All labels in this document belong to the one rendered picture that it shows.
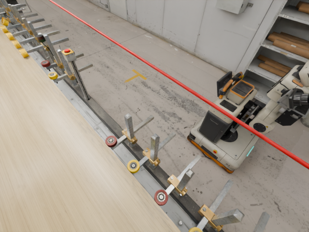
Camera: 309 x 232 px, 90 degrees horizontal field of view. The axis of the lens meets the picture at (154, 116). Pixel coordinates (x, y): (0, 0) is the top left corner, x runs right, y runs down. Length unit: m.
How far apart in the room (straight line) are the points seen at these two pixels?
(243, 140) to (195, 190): 0.83
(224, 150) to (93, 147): 1.42
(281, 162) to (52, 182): 2.50
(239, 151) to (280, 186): 0.66
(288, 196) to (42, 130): 2.54
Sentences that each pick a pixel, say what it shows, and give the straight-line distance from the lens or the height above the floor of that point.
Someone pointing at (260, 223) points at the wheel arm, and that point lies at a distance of 1.25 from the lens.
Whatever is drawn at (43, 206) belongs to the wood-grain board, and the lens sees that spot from 1.14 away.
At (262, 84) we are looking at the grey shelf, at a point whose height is 0.14.
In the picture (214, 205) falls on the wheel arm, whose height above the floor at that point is 0.84.
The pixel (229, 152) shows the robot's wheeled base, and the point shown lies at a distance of 1.99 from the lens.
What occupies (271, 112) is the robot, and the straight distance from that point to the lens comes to 1.65.
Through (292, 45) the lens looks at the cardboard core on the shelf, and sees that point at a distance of 2.73.
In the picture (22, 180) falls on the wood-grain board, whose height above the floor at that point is 0.90.
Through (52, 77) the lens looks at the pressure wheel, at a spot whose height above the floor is 0.90.
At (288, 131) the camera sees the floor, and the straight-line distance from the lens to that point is 3.05.
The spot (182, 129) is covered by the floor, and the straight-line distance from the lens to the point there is 2.30.
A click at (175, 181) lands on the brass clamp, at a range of 1.10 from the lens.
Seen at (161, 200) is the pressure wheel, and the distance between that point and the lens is 0.99.
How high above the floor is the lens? 1.88
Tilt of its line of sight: 52 degrees down
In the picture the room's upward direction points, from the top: 3 degrees clockwise
